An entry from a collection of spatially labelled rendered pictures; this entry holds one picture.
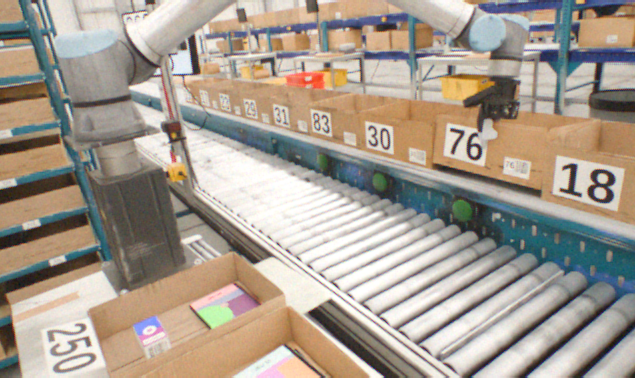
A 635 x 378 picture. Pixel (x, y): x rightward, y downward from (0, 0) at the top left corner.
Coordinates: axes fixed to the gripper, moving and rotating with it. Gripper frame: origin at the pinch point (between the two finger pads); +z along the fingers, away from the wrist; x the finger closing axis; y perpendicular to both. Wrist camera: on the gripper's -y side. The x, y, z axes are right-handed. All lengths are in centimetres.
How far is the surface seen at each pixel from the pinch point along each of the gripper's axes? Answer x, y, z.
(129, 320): -97, -22, 49
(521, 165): 0.2, 13.4, 3.8
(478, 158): 0.3, -0.9, 4.6
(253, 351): -78, 9, 44
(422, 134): -1.1, -23.9, 0.4
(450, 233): -5.2, -2.0, 29.1
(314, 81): 267, -500, -21
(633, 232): -2.4, 44.7, 13.1
